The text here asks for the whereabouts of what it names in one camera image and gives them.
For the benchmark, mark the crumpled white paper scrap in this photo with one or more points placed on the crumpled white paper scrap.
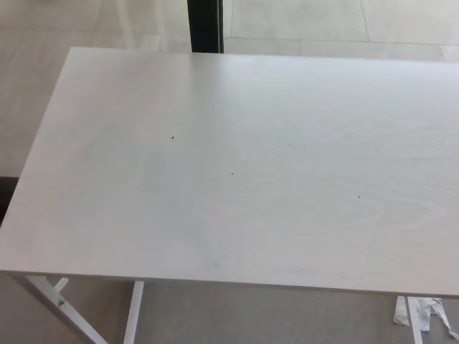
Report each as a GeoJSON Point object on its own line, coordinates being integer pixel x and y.
{"type": "Point", "coordinates": [432, 310]}

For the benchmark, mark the black window frame post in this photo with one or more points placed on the black window frame post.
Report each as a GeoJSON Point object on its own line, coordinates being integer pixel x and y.
{"type": "Point", "coordinates": [206, 25]}

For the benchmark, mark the dark low furniture edge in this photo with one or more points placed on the dark low furniture edge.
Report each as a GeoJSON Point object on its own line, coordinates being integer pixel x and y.
{"type": "Point", "coordinates": [6, 200]}

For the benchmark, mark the white table leg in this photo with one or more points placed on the white table leg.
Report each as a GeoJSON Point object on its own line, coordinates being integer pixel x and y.
{"type": "Point", "coordinates": [133, 315]}
{"type": "Point", "coordinates": [414, 322]}

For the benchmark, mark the white diagonal table frame brace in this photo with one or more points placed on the white diagonal table frame brace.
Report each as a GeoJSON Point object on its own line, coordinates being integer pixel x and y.
{"type": "Point", "coordinates": [50, 301]}

